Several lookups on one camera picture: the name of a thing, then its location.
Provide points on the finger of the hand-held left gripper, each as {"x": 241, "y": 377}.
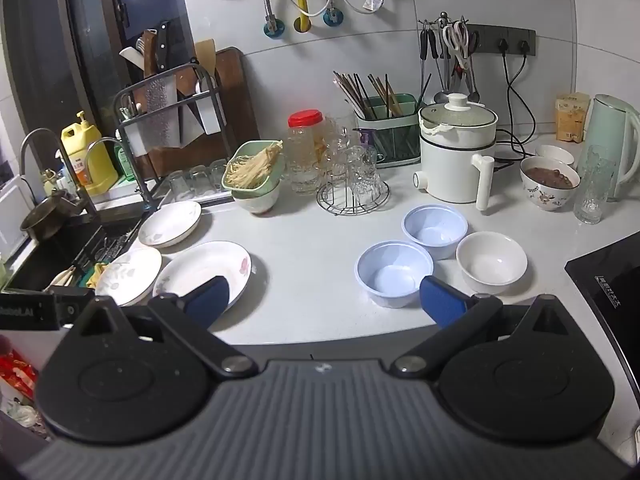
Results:
{"x": 70, "y": 307}

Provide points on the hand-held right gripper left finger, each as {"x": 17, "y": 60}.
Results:
{"x": 210, "y": 294}

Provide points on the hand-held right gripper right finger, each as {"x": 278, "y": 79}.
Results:
{"x": 440, "y": 302}

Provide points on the large white floral plate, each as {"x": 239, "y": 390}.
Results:
{"x": 200, "y": 265}

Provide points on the light blue plastic bowl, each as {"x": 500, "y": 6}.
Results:
{"x": 435, "y": 227}
{"x": 392, "y": 272}

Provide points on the white plate grey floral print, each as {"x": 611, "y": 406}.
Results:
{"x": 125, "y": 277}

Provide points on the plain white bowl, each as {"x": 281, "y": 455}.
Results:
{"x": 492, "y": 262}

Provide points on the small white floral plate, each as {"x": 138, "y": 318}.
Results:
{"x": 170, "y": 222}

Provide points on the yellow cloth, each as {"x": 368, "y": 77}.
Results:
{"x": 96, "y": 275}

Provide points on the black kitchen sink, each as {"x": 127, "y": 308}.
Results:
{"x": 60, "y": 260}

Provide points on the red packet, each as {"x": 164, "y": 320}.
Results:
{"x": 15, "y": 375}

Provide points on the dark metal pot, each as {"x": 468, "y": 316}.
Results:
{"x": 45, "y": 220}

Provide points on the drain tray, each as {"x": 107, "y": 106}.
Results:
{"x": 200, "y": 199}

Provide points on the white bowl with red foot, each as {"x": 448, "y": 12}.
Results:
{"x": 257, "y": 205}

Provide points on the green bowl with noodles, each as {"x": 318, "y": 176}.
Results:
{"x": 255, "y": 191}

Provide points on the upturned drinking glass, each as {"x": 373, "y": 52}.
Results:
{"x": 180, "y": 185}
{"x": 202, "y": 180}
{"x": 220, "y": 175}

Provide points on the tall grey faucet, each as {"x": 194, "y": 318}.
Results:
{"x": 75, "y": 175}

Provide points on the white electric cooking pot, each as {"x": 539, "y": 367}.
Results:
{"x": 450, "y": 170}

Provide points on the bundle of pale noodles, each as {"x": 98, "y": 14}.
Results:
{"x": 250, "y": 165}

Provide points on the floral bowl with brown food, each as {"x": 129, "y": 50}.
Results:
{"x": 545, "y": 197}

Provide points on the yellow detergent bottle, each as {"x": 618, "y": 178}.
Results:
{"x": 95, "y": 160}

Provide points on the green bottle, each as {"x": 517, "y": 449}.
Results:
{"x": 125, "y": 165}

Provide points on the cluster of glass cups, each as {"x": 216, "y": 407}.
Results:
{"x": 355, "y": 170}

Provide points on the green chopstick holder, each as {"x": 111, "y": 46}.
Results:
{"x": 395, "y": 140}

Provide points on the small grey faucet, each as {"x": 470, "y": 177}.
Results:
{"x": 107, "y": 140}

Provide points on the glass jar with red lid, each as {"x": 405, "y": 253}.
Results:
{"x": 305, "y": 150}

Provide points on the black induction cooktop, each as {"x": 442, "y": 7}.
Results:
{"x": 615, "y": 280}

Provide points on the small white bowl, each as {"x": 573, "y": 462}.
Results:
{"x": 552, "y": 152}

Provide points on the tall textured glass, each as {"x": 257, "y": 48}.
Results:
{"x": 592, "y": 190}

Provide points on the dark wooden cutting board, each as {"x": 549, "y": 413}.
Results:
{"x": 235, "y": 100}

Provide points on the hanging metal ladle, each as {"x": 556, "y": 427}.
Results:
{"x": 441, "y": 96}

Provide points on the bundle of chopsticks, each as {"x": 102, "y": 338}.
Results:
{"x": 360, "y": 95}

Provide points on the yellow packet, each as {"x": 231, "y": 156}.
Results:
{"x": 572, "y": 120}

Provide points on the wooden spatula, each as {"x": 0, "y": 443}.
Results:
{"x": 205, "y": 52}

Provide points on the pale green kettle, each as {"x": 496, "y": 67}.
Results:
{"x": 612, "y": 125}

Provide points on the blue pipe collar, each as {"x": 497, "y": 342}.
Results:
{"x": 332, "y": 17}
{"x": 274, "y": 30}

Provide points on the metal utensil hook rack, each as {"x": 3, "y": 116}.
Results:
{"x": 442, "y": 17}

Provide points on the dark window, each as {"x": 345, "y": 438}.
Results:
{"x": 125, "y": 0}

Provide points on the dark wall power strip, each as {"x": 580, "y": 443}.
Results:
{"x": 490, "y": 35}

